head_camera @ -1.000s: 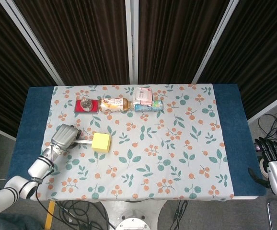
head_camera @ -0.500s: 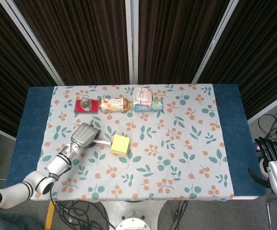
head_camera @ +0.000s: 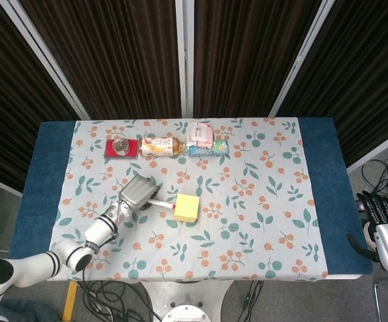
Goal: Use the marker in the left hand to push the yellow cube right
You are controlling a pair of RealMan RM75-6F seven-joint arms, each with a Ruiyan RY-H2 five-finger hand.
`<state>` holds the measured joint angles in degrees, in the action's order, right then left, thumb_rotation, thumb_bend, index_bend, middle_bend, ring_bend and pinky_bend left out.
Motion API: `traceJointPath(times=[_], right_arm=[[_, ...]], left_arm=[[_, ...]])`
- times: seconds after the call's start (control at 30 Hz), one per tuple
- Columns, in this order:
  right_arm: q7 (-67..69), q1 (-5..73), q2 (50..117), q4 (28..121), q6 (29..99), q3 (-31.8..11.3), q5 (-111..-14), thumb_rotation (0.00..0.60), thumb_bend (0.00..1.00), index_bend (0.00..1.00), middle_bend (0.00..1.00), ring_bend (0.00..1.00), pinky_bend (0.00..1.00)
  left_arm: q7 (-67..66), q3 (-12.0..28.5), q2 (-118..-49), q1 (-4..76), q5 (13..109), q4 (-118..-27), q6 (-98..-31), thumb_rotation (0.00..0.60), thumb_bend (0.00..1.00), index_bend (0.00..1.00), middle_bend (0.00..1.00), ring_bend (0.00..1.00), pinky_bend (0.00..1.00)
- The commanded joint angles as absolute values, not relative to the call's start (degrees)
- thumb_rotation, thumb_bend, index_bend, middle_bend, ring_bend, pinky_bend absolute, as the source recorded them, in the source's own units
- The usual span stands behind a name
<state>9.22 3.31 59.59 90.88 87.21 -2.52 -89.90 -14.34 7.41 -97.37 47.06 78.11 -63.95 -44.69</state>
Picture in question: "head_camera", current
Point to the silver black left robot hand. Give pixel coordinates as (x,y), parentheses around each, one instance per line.
(138,192)

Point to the red and white marker pen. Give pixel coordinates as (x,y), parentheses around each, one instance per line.
(160,203)

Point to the yellow cube block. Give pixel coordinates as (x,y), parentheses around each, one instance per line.
(187,208)

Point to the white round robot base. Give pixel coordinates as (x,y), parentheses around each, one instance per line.
(184,302)

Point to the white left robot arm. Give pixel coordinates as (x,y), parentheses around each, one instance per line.
(96,231)

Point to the amber tea plastic bottle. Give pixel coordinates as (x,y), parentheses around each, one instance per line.
(158,147)

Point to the pink white tissue packet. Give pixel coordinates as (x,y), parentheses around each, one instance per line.
(200,134)

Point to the blue felt table cover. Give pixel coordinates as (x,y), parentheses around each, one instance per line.
(328,188)

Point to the floral fruit print tablecloth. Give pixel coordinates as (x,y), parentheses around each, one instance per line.
(234,218)

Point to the dark brown screen panel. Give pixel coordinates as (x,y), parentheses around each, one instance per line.
(365,84)
(113,57)
(9,100)
(247,57)

